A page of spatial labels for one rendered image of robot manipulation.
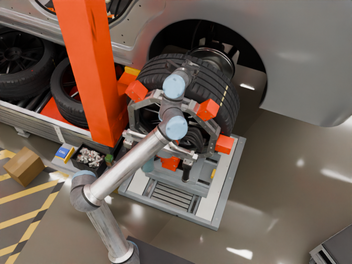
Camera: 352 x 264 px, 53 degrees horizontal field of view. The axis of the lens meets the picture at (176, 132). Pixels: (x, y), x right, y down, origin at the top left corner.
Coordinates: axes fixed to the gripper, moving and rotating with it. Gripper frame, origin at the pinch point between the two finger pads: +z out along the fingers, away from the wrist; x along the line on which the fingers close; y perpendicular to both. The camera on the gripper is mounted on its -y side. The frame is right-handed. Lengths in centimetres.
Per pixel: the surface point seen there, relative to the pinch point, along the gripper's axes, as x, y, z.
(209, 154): -51, 25, 10
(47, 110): -89, -110, 52
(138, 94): -22.7, -21.3, -4.7
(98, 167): -82, -38, -1
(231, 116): -24.5, 28.9, 11.8
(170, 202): -121, 8, 39
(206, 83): -8.8, 10.6, 6.1
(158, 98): -20.6, -9.7, -6.6
